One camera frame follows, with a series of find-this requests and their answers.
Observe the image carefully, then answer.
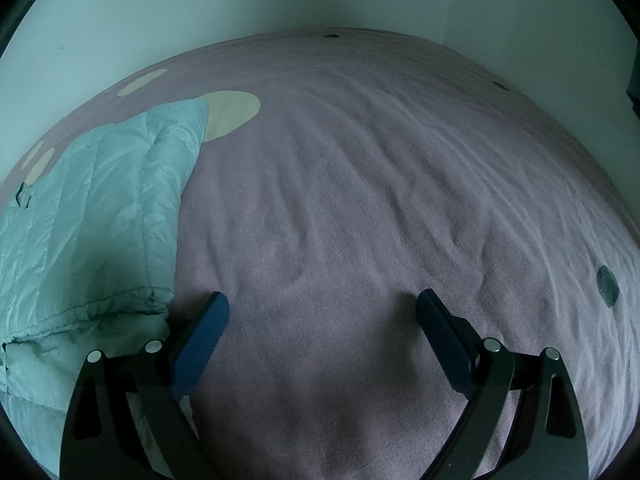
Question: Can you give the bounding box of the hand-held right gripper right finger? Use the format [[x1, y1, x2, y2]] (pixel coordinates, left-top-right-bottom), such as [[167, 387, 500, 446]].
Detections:
[[416, 288, 591, 480]]

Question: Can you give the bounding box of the light blue down jacket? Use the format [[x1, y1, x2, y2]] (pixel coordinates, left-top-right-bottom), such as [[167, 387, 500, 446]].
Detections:
[[0, 97, 210, 467]]

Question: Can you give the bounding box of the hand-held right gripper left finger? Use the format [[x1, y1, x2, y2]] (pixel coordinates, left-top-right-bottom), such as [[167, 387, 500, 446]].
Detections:
[[59, 291, 231, 480]]

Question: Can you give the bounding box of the pink dotted blanket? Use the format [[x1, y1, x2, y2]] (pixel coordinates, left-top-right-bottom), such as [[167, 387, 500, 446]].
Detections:
[[0, 27, 640, 480]]

